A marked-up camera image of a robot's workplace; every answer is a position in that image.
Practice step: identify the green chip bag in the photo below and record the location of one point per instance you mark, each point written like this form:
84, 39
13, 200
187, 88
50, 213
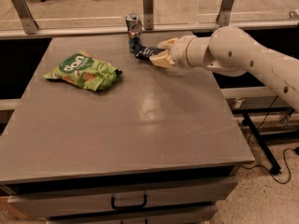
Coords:
83, 71

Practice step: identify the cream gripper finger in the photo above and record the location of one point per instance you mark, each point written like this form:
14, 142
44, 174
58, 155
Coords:
167, 44
162, 59

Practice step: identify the grey drawer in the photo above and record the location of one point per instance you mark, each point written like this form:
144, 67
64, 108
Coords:
182, 215
86, 201

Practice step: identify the metal railing bracket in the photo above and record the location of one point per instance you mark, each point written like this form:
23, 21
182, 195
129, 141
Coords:
148, 14
223, 18
28, 23

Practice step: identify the left metal railing bracket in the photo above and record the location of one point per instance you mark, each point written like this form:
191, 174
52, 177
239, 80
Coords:
28, 23

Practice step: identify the middle metal railing bracket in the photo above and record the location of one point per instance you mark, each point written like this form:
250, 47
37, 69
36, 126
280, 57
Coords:
148, 14

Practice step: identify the silver blue redbull can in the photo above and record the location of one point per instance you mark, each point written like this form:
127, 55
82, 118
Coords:
134, 30

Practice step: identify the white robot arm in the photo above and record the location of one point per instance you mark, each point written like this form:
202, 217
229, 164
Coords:
230, 51

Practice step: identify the right metal railing bracket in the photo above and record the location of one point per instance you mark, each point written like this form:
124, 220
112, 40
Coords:
223, 18

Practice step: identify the lower grey drawer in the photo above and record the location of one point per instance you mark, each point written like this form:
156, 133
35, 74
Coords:
182, 215

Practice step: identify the black drawer handle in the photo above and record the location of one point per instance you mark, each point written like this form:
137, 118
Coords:
129, 202

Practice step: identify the dark blue rxbar wrapper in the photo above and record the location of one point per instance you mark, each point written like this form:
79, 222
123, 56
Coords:
144, 53

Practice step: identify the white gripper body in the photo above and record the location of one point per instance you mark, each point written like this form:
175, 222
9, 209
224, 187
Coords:
181, 51

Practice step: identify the black metal stand leg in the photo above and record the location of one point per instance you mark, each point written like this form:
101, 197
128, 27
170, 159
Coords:
275, 169

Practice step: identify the upper grey drawer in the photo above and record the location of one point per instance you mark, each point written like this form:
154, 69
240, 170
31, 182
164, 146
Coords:
86, 201

